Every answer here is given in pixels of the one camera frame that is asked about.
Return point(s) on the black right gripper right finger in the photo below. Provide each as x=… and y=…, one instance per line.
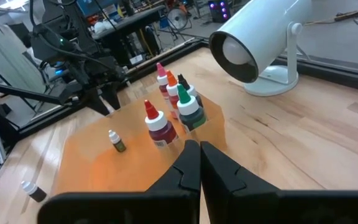
x=219, y=180

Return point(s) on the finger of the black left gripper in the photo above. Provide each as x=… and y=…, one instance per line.
x=113, y=96
x=98, y=104

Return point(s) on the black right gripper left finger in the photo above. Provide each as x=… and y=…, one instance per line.
x=185, y=174

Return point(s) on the red-capped food coloring bottle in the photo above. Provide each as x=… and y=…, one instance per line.
x=162, y=130

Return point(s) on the pink-capped food coloring bottle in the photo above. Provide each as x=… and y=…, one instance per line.
x=162, y=81

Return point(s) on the green-capped food coloring bottle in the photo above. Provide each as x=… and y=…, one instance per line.
x=190, y=115

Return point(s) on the orange-capped food coloring bottle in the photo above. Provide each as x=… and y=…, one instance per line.
x=172, y=90

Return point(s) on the black-capped food coloring bottle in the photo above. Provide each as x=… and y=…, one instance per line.
x=192, y=91

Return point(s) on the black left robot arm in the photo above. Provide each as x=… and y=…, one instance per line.
x=73, y=46

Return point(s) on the black work table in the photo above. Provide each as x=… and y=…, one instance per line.
x=129, y=21

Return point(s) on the translucent orange plastic tray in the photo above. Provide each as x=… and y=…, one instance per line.
x=120, y=168

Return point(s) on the round floor fan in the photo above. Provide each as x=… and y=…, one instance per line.
x=177, y=19

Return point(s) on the computer with purple lights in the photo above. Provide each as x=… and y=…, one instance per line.
x=219, y=12

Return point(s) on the white cylindrical camera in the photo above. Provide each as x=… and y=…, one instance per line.
x=259, y=31

